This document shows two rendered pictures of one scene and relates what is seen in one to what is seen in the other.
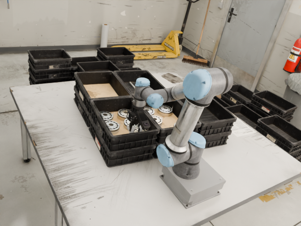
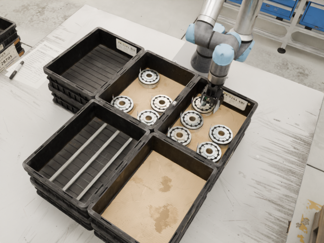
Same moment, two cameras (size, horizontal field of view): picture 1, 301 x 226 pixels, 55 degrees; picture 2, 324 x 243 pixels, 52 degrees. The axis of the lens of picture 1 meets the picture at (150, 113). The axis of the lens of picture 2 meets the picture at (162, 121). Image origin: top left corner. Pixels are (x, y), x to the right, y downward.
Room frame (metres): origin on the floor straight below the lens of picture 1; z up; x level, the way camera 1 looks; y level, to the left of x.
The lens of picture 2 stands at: (2.06, 0.83, 1.98)
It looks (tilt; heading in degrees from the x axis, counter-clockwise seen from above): 52 degrees down; 240
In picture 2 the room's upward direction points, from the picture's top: 6 degrees clockwise
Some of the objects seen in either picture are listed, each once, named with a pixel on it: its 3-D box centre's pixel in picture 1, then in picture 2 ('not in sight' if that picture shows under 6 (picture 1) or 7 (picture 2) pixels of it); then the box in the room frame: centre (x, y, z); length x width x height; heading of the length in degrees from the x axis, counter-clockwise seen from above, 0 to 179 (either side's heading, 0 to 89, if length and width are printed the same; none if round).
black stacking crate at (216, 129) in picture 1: (200, 113); (97, 68); (1.78, -0.35, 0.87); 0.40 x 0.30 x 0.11; 33
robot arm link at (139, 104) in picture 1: (139, 101); (218, 75); (1.39, 0.08, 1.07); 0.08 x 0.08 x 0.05
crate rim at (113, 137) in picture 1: (123, 115); (208, 117); (1.45, 0.15, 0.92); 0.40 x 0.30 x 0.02; 33
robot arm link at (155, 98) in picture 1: (154, 97); (225, 44); (1.33, -0.01, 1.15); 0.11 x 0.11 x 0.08; 40
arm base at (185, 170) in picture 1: (187, 162); (206, 56); (1.22, -0.25, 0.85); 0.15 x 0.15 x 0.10
